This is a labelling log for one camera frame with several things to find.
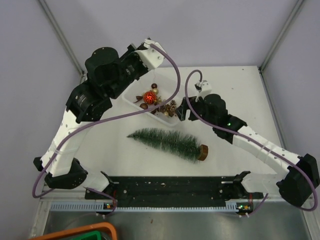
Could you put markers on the small green christmas tree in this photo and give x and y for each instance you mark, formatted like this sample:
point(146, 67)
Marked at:
point(183, 145)

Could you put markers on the grey cable duct strip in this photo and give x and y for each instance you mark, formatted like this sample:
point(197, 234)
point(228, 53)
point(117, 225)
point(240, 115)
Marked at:
point(104, 207)

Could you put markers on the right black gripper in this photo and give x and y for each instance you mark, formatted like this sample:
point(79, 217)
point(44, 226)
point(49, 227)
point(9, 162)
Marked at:
point(182, 110)

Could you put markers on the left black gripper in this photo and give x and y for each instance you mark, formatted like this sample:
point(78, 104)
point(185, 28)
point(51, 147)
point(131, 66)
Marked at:
point(131, 53)

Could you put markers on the white plastic basket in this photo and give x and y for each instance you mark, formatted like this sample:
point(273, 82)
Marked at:
point(166, 86)

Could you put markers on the red glitter bauble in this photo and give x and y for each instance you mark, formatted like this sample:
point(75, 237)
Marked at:
point(149, 97)

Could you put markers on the dark brown small bauble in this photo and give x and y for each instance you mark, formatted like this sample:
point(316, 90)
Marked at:
point(154, 86)

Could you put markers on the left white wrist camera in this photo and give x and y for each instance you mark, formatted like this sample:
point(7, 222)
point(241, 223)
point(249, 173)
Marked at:
point(149, 56)

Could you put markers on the orange plastic crate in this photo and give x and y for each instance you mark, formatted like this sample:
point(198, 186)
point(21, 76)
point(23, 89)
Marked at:
point(105, 227)

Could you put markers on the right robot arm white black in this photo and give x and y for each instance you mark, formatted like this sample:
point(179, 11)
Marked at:
point(296, 177)

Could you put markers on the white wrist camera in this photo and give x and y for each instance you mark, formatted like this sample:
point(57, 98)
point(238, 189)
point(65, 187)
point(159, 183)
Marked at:
point(203, 88)
point(149, 56)

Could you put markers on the gold small bauble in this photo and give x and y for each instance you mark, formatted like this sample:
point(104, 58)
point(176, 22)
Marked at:
point(155, 90)

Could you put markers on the brown pine cone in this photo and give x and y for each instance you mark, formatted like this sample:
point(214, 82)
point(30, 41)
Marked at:
point(173, 103)

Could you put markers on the green plastic crate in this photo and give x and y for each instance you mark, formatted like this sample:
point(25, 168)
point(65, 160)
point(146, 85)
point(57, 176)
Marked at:
point(92, 235)

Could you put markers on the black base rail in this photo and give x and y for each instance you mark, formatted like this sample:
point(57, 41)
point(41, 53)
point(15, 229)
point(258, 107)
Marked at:
point(177, 191)

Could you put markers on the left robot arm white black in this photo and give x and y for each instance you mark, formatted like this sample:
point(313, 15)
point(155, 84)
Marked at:
point(59, 166)

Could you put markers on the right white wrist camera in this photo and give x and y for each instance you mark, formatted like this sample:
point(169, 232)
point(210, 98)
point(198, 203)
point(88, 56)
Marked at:
point(203, 88)

